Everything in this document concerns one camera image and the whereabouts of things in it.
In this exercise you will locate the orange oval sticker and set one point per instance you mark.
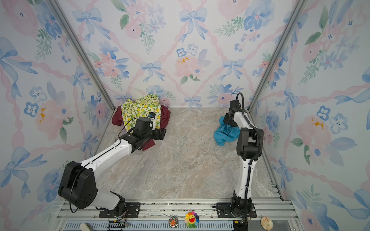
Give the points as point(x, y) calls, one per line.
point(173, 222)

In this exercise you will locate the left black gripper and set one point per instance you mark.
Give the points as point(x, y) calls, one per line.
point(157, 135)

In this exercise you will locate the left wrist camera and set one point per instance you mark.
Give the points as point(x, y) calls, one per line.
point(152, 115)

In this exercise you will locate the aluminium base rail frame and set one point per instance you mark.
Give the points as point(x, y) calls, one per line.
point(154, 216)

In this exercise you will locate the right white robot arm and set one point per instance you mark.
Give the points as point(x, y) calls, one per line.
point(249, 150)

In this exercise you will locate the rainbow smiling flower sticker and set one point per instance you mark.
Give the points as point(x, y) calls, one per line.
point(192, 220)

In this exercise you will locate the lemon print cloth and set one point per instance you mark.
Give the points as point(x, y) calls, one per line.
point(132, 110)

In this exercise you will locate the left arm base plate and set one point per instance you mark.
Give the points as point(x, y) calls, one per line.
point(125, 210)

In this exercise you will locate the maroon cloth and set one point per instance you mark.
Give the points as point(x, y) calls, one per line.
point(165, 117)

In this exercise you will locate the round beige sticker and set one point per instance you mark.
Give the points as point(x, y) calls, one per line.
point(266, 223)

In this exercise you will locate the aluminium corner frame post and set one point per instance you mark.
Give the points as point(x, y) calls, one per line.
point(296, 13)

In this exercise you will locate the teal blue cloth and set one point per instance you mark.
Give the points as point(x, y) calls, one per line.
point(226, 133)

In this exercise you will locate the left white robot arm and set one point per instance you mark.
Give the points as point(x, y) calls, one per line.
point(78, 184)

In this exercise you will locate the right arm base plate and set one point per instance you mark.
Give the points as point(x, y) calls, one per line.
point(226, 210)

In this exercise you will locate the left aluminium corner post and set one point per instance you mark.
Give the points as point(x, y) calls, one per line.
point(65, 24)

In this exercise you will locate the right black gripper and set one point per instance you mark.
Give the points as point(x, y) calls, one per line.
point(225, 120)

